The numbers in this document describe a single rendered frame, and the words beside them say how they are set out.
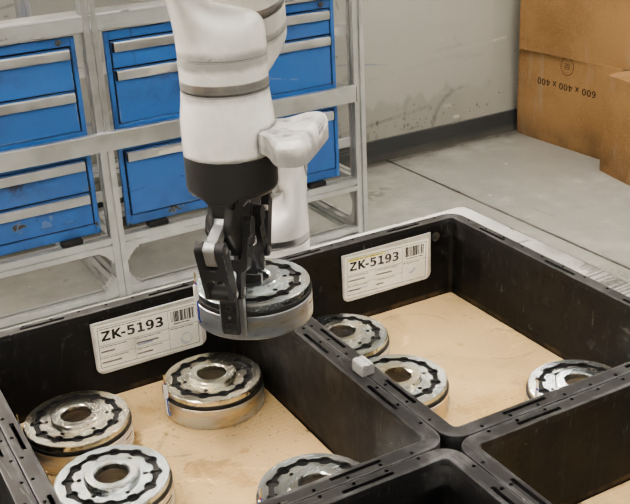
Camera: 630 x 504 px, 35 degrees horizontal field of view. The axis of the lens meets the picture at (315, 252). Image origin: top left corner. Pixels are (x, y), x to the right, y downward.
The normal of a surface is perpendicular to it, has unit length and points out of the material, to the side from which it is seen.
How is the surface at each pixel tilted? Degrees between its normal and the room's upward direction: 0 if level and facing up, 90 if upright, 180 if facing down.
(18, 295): 0
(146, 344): 90
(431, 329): 0
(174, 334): 90
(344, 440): 90
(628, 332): 90
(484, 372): 0
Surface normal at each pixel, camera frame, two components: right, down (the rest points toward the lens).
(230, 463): -0.04, -0.92
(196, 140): -0.56, 0.35
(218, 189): -0.20, 0.40
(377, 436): -0.87, 0.23
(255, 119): 0.68, 0.15
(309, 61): 0.50, 0.32
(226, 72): 0.18, 0.38
